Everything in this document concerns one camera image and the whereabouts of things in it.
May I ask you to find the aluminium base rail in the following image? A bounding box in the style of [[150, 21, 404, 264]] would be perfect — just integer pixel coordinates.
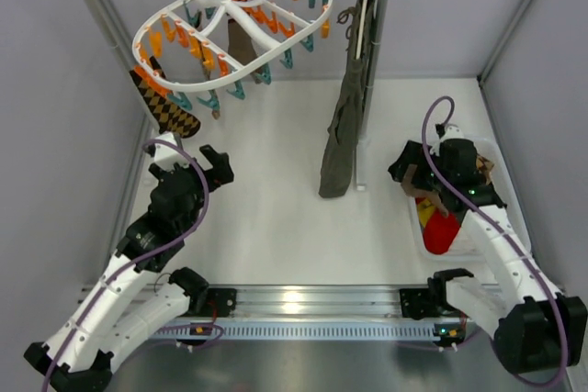
[[82, 284, 506, 319]]

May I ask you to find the plain brown sock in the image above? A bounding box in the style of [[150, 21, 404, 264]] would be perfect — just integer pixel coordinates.
[[228, 18, 257, 65], [401, 164, 449, 218]]

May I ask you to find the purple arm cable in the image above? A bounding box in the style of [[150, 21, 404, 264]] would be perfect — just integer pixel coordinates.
[[40, 140, 210, 392], [421, 95, 571, 386]]

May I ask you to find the white oval clip hanger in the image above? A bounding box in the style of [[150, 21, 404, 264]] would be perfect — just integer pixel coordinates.
[[132, 0, 334, 95]]

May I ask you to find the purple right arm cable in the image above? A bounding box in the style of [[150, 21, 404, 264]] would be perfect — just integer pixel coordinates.
[[421, 95, 571, 386]]

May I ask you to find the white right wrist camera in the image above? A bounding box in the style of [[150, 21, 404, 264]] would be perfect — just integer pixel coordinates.
[[435, 124, 466, 142]]

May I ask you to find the tan brown argyle sock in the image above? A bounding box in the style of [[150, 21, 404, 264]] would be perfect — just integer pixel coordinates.
[[197, 40, 221, 120]]

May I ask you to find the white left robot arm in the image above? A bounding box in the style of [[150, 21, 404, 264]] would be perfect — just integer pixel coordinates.
[[24, 140, 234, 391]]

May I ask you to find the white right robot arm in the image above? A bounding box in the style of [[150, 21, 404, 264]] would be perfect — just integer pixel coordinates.
[[388, 138, 587, 375]]

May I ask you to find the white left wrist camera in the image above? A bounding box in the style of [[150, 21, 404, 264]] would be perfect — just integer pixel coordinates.
[[145, 132, 188, 172]]

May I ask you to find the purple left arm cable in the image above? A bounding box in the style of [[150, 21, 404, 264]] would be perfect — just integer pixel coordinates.
[[40, 140, 210, 392]]

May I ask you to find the olive green hanging garment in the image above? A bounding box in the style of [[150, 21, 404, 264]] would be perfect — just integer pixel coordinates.
[[318, 0, 375, 199]]

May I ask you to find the pile of colourful socks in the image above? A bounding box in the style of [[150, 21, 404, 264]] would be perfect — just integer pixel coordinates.
[[405, 152, 504, 255]]

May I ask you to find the white slotted cable duct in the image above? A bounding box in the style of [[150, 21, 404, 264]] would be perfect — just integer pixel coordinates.
[[152, 320, 463, 342]]

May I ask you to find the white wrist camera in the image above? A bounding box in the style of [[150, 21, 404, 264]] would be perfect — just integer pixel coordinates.
[[435, 124, 466, 142], [145, 132, 188, 172]]

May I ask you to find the white plastic basket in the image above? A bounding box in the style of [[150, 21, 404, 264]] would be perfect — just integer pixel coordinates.
[[408, 137, 532, 263]]

